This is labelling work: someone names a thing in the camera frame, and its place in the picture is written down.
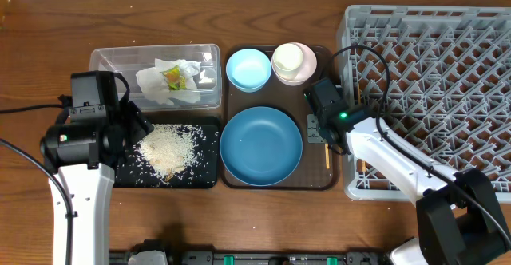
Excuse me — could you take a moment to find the grey dishwasher rack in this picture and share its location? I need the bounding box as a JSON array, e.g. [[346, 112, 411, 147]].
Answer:
[[336, 5, 510, 204]]

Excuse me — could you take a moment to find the black plastic tray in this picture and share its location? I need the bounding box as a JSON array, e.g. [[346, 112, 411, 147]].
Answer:
[[114, 119, 220, 189]]

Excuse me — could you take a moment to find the pile of white rice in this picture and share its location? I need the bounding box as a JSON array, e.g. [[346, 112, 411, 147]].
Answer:
[[119, 124, 210, 187]]

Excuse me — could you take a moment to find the light blue bowl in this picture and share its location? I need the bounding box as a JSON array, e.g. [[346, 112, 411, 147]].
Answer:
[[225, 49, 272, 93]]

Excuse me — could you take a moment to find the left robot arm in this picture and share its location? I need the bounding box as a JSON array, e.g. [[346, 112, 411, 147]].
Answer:
[[41, 101, 153, 264]]

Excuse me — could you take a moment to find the cream plastic cup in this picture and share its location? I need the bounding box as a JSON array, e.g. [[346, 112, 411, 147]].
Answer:
[[272, 43, 303, 81]]

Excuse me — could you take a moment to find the dark blue plate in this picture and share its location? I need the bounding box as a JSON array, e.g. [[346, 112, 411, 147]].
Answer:
[[220, 106, 303, 187]]

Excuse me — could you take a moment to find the pink bowl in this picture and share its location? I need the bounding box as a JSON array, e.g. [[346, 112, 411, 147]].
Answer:
[[271, 42, 318, 86]]

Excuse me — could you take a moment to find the green snack wrapper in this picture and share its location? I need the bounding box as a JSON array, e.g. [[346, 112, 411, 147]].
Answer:
[[161, 65, 186, 91]]

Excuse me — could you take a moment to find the clear plastic waste bin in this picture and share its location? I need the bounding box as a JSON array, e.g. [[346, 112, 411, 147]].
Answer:
[[89, 44, 222, 112]]

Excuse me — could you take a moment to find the brown serving tray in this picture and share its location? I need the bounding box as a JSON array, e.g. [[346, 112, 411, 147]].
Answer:
[[224, 45, 339, 191]]

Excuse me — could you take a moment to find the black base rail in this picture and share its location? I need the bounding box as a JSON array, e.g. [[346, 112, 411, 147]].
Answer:
[[109, 240, 391, 265]]

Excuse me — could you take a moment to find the white napkin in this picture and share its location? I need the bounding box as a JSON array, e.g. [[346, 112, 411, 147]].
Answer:
[[136, 58, 201, 105]]

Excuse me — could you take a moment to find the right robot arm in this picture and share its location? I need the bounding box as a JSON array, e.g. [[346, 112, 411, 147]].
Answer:
[[312, 104, 510, 264]]

